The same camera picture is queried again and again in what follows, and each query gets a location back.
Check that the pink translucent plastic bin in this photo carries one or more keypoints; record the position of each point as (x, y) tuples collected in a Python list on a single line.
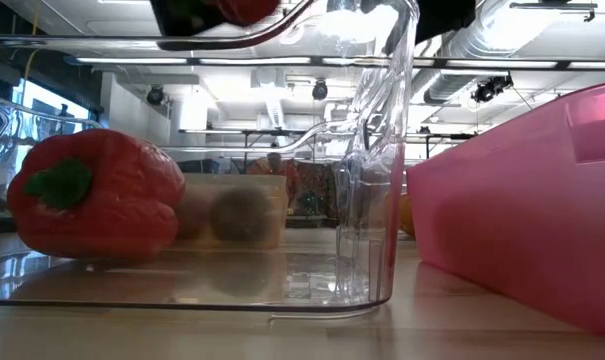
[(522, 215)]

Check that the black ceiling spotlight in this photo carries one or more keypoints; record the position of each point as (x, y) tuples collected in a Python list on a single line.
[(320, 90), (155, 95)]

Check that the dark purple toy fruit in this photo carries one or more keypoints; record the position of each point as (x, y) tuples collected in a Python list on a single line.
[(242, 215)]

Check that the silver ventilation duct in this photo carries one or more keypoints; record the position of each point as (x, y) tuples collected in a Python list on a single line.
[(487, 30)]

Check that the long ceiling light fixture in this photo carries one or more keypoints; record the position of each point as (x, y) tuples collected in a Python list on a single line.
[(132, 60)]

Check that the large clear plastic bin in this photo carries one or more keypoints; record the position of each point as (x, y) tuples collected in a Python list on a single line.
[(182, 282)]

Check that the black ceiling-mounted device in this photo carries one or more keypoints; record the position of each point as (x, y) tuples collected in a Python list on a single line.
[(492, 88)]

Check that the person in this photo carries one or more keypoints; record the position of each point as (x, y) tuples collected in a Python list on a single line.
[(277, 172)]

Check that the red toy bell pepper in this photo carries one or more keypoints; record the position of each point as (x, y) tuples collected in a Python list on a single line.
[(247, 10), (112, 200)]

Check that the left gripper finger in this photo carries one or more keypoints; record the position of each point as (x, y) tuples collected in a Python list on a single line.
[(174, 22), (444, 15)]

